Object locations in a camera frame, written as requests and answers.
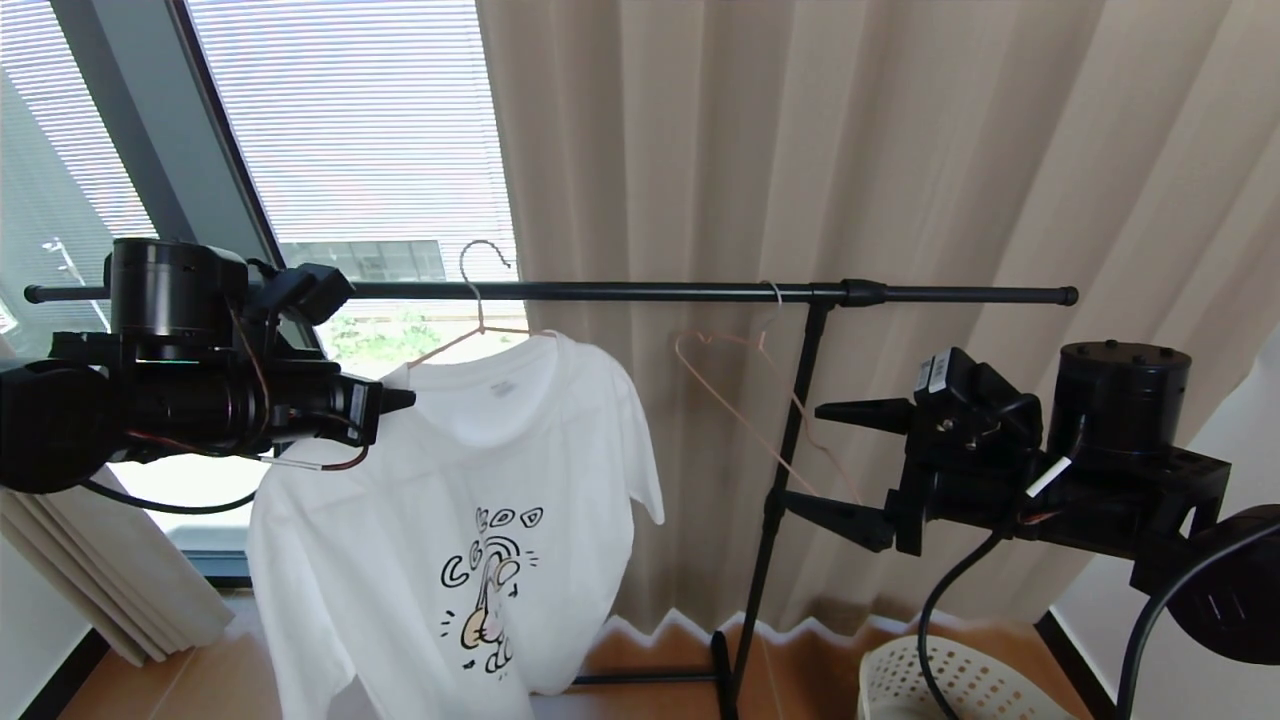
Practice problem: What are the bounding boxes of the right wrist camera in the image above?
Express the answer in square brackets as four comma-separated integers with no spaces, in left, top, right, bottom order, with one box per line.
[912,347,1043,451]

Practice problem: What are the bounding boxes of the white laundry basket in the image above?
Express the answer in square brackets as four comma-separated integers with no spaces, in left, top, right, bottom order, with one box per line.
[858,635,1087,720]

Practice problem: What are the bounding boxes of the black clothes rack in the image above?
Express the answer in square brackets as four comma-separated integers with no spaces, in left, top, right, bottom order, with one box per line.
[25,280,1079,720]

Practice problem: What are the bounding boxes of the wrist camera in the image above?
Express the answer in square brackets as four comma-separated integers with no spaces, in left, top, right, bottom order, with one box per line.
[240,262,356,331]
[912,347,1043,451]

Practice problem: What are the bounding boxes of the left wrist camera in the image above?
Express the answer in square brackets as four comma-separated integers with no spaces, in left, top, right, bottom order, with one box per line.
[240,262,356,331]

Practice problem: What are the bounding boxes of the window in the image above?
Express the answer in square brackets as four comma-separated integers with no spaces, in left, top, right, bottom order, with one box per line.
[0,0,557,589]

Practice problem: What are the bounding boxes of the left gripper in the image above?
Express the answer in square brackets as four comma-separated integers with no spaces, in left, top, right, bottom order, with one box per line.
[125,358,418,451]

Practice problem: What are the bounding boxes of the beige curtain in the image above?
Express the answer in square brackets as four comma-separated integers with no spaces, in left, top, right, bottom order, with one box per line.
[478,0,1280,637]
[0,335,237,667]

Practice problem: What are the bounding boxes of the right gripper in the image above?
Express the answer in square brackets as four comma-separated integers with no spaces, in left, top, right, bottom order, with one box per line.
[783,395,1051,557]

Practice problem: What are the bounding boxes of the pink clothes hanger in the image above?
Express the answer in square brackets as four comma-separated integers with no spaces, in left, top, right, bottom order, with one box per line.
[675,282,866,507]
[405,240,561,369]

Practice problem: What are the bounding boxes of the white printed t-shirt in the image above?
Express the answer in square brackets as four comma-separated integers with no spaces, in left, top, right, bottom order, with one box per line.
[246,332,666,720]

